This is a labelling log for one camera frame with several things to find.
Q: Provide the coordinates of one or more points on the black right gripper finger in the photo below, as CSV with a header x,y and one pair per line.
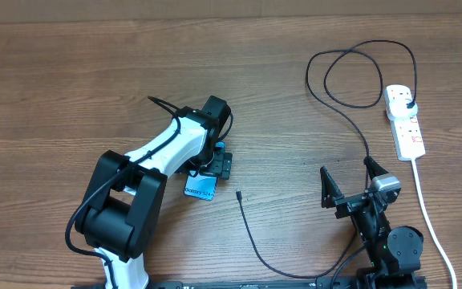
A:
x,y
373,168
330,191

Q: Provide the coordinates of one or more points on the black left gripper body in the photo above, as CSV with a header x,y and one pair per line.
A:
x,y
218,165

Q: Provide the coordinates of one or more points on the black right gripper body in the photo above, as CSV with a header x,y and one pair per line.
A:
x,y
349,205

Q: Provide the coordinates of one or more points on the blue samsung galaxy phone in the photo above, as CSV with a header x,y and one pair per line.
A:
x,y
200,186

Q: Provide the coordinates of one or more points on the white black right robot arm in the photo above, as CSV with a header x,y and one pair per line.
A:
x,y
394,253

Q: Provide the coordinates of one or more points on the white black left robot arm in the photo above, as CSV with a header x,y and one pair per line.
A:
x,y
120,209

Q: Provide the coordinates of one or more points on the white charger plug adapter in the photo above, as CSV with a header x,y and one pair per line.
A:
x,y
400,109

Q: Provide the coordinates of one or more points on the white power strip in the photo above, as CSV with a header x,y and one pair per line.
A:
x,y
409,144

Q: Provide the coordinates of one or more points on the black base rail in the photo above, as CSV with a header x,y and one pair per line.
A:
x,y
255,284

